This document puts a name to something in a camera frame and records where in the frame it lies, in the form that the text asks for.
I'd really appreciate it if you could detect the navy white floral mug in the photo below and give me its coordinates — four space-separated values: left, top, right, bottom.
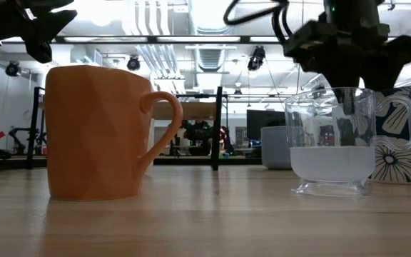
368 85 411 186

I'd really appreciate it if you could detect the background robot station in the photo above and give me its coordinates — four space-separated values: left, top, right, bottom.
180 119 233 157

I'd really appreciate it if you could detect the orange faceted mug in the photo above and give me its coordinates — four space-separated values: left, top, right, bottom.
44 64 184 201

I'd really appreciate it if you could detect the black table frame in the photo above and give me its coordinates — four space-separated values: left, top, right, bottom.
0 155 263 171

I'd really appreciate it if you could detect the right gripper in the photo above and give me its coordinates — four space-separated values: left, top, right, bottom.
282 19 411 144

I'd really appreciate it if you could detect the black computer monitor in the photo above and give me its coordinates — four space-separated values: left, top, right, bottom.
246 109 287 141

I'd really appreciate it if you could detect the light blue mug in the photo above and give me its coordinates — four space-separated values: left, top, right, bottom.
260 125 293 170

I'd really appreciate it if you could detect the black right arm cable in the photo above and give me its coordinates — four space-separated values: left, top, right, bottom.
223 0 291 46

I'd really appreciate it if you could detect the clear plastic cup with handle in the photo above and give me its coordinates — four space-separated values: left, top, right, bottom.
284 86 411 197

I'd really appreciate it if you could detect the black ceiling spotlight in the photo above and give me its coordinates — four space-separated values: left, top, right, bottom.
126 55 141 71
4 60 21 78
247 45 266 71

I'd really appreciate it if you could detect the black overhead rig bar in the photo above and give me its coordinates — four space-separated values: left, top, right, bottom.
0 34 288 45

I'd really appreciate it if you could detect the wooden shelf with black frame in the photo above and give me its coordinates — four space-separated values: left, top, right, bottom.
26 85 228 171

